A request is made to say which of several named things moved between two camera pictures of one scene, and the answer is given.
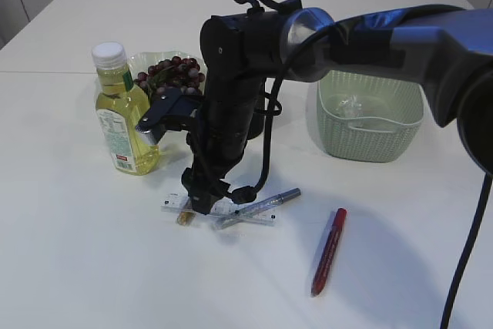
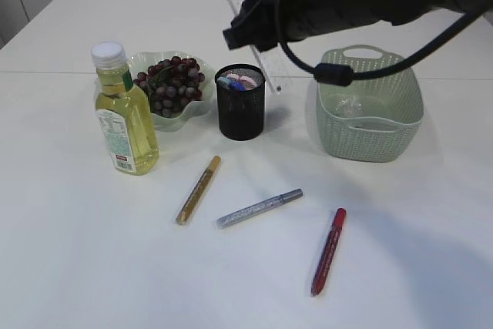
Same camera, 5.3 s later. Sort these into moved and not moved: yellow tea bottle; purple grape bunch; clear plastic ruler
Moved: clear plastic ruler
Not moved: purple grape bunch; yellow tea bottle
